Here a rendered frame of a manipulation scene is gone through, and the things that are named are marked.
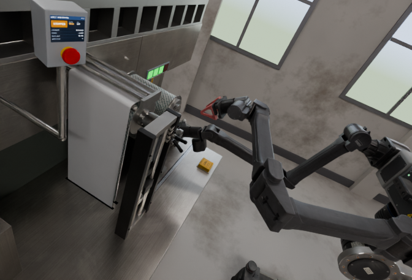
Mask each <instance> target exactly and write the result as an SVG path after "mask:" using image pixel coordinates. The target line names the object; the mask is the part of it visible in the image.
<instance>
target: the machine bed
mask: <svg viewBox="0 0 412 280"><path fill-rule="evenodd" d="M183 140H186V141H187V144H186V145H185V144H184V143H182V142H179V143H178V144H179V145H180V147H181V148H182V149H183V152H182V153H180V152H179V150H178V149H177V147H173V146H170V150H169V153H168V155H167V158H166V161H165V164H164V166H166V167H167V168H166V170H165V171H164V172H163V173H162V174H161V176H160V178H159V180H160V179H161V178H162V177H163V176H164V175H165V174H166V173H167V172H168V170H169V169H170V168H171V167H172V166H173V165H174V163H176V161H177V160H178V159H179V158H180V156H181V155H182V154H183V153H184V152H185V151H186V150H187V149H188V147H189V146H190V145H191V144H192V139H191V138H188V137H184V138H183ZM203 158H206V159H208V160H209V161H211V162H212V163H213V165H214V166H213V168H212V169H211V171H210V173H209V174H208V173H206V172H205V171H203V170H201V169H199V168H198V167H196V166H197V165H198V163H199V162H200V161H201V159H203ZM221 159H222V156H221V155H219V154H217V153H216V152H214V151H212V150H210V149H208V148H206V149H205V151H201V152H198V153H197V152H194V151H193V149H191V151H190V152H189V153H188V154H187V155H186V156H185V158H184V159H183V160H182V161H181V162H180V163H179V164H178V166H177V167H176V168H175V170H174V171H173V172H172V173H171V174H170V175H169V177H168V178H167V179H166V180H165V182H163V183H162V185H161V186H160V187H159V189H158V190H157V191H156V192H155V193H154V196H153V199H152V201H151V204H150V207H149V210H148V211H147V213H144V215H143V216H142V217H141V218H140V219H139V221H138V222H137V223H136V225H135V226H134V227H133V228H132V229H131V231H130V232H129V233H128V237H127V238H126V239H125V240H124V239H122V238H121V237H120V236H118V235H117V234H115V228H116V223H117V220H118V215H119V211H120V206H121V201H122V198H123V192H124V187H125V184H126V179H127V175H128V170H129V166H130V162H131V159H130V158H129V157H127V156H125V155H124V160H123V166H122V169H121V175H120V181H119V185H118V190H117V194H116V200H115V202H114V201H113V203H112V207H113V208H114V209H113V210H112V209H110V208H109V207H107V206H106V205H104V204H103V203H101V202H100V201H98V200H97V199H95V198H94V197H92V196H91V195H89V194H88V193H86V192H85V191H83V190H82V189H80V188H79V187H77V186H76V185H74V184H73V183H71V182H70V181H68V180H67V179H66V178H67V177H68V158H66V159H65V160H63V161H61V162H60V163H59V164H56V165H55V166H54V167H52V168H50V169H49V170H47V171H46V172H44V173H43V174H41V175H39V176H38V177H36V178H34V179H33V180H31V181H30V182H28V183H27V184H25V185H24V186H22V187H20V188H19V189H17V190H16V191H14V192H12V193H11V194H9V195H8V196H6V197H4V198H3V199H1V200H0V218H1V219H2V220H4V221H6V223H8V224H9V225H11V227H12V231H13V235H14V238H15V243H16V246H17V251H18V255H19V258H20V263H21V267H22V271H21V272H20V273H19V274H18V275H17V276H16V277H15V278H13V279H12V280H150V278H151V277H152V275H153V273H154V272H155V270H156V269H157V267H158V265H159V263H160V261H161V260H162V258H163V257H164V255H165V253H166V252H167V250H168V248H169V246H170V245H171V243H172V242H173V240H174V238H175V237H176V235H177V233H178V231H179V230H180V228H181V226H182V225H183V223H184V221H185V220H186V218H187V217H188V214H189V213H190V211H191V210H192V208H193V206H194V204H195V203H196V201H197V199H198V198H199V196H200V195H201V193H202V191H203V190H204V188H205V186H206V185H207V183H208V181H209V179H210V178H211V176H212V175H213V172H214V171H215V169H216V168H217V166H218V164H219V163H220V161H221Z"/></svg>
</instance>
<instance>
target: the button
mask: <svg viewBox="0 0 412 280"><path fill-rule="evenodd" d="M212 166H213V163H212V162H211V161H209V160H208V159H206V158H203V159H202V160H201V162H200V163H199V165H198V167H200V168H202V169H203V170H205V171H206V172H209V171H210V169H211V167H212Z"/></svg>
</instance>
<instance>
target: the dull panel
mask: <svg viewBox="0 0 412 280"><path fill-rule="evenodd" d="M66 137H67V138H66V140H65V141H63V142H62V141H59V140H58V139H57V138H56V137H54V136H52V135H51V134H49V133H48V132H46V131H44V130H43V131H41V132H39V133H37V134H35V135H32V136H30V137H28V138H26V139H24V140H22V141H20V142H18V143H16V144H14V145H12V146H10V147H8V148H5V149H3V150H1V151H0V200H1V199H3V198H4V197H6V196H8V195H9V194H11V193H12V192H14V191H16V190H17V189H19V188H20V187H22V186H24V185H25V184H27V183H28V182H30V181H31V180H33V179H34V178H36V177H38V176H39V175H41V174H43V173H44V172H46V171H47V170H49V169H50V168H52V167H54V166H55V165H56V164H59V163H60V162H61V161H63V160H65V159H66V158H68V119H67V120H66Z"/></svg>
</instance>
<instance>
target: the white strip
mask: <svg viewBox="0 0 412 280"><path fill-rule="evenodd" d="M66 73H68V74H69V84H68V177H67V178H66V179H67V180H68V181H70V182H71V183H73V184H74V185H76V186H77V187H79V188H80V189H82V190H83V191H85V192H86V193H88V194H89V195H91V196H92V197H94V198H95V199H97V200H98V201H100V202H101V203H103V204H104V205H106V206H107V207H109V208H110V209H112V210H113V209H114V208H113V207H112V203H113V197H114V193H115V187H116V181H117V177H118V171H119V167H120V161H121V155H122V151H123V145H124V139H125V135H126V129H127V125H128V119H129V113H130V110H132V111H133V112H134V111H136V110H137V106H136V105H134V104H135V102H134V101H132V100H130V99H128V98H127V97H125V96H123V95H122V94H120V93H118V92H116V91H115V90H113V89H111V88H109V87H108V86H106V85H104V84H102V83H101V82H99V81H97V80H95V79H94V78H92V77H90V76H89V75H87V74H85V73H83V72H81V71H80V70H78V69H76V68H73V69H71V68H70V67H68V66H66Z"/></svg>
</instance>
